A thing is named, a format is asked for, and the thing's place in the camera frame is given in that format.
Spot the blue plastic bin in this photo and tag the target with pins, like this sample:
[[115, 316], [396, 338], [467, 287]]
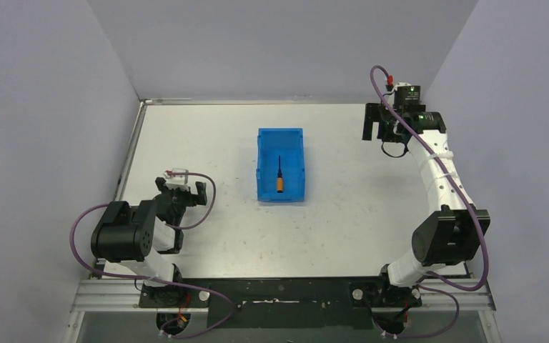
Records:
[[289, 144]]

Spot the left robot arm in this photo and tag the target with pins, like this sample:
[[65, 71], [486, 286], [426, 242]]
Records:
[[139, 237]]

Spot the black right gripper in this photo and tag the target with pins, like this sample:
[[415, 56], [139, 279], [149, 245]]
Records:
[[377, 112]]

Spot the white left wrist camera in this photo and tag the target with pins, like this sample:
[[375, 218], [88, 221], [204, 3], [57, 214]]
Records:
[[176, 178]]

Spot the orange handled screwdriver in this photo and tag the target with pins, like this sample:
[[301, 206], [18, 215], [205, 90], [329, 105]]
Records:
[[280, 185]]

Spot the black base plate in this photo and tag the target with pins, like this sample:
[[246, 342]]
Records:
[[283, 303]]

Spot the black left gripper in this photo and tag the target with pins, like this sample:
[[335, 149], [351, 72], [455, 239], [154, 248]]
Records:
[[179, 193]]

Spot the aluminium frame rail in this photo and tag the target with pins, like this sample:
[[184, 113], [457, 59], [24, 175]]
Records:
[[118, 295]]

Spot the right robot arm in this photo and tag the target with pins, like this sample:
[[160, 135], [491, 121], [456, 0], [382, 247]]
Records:
[[449, 235]]

